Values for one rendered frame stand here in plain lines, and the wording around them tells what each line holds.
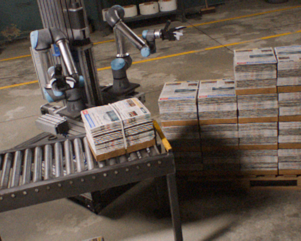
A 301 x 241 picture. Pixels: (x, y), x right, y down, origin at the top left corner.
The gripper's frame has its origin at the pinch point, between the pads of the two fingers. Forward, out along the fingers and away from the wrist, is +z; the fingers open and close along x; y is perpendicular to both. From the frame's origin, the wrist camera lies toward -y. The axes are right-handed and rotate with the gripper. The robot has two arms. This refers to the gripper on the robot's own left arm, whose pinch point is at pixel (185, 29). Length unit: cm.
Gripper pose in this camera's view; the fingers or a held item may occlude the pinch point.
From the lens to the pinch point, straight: 344.7
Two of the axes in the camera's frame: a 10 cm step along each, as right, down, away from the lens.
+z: 9.5, 0.1, -3.0
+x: -2.5, 5.6, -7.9
